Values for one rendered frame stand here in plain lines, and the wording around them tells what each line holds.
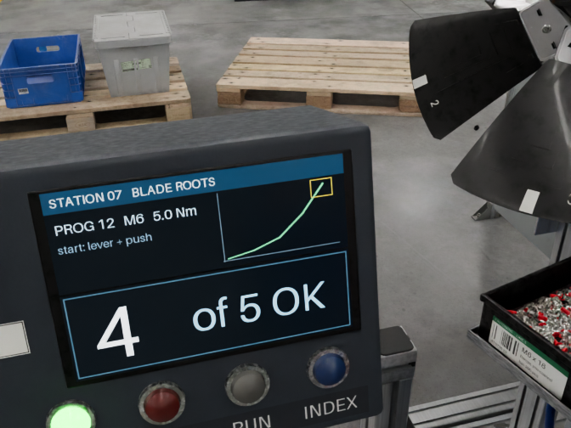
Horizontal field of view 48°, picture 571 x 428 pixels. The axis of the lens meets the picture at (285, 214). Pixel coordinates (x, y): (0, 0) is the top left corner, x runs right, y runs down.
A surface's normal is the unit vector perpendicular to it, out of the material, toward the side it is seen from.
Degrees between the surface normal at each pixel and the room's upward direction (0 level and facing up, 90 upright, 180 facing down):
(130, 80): 95
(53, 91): 90
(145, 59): 95
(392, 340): 0
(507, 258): 0
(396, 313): 0
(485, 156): 47
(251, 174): 75
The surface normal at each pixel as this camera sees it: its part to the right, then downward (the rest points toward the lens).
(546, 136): -0.26, -0.30
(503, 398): -0.01, -0.86
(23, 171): 0.20, -0.13
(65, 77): 0.24, 0.50
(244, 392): 0.18, 0.28
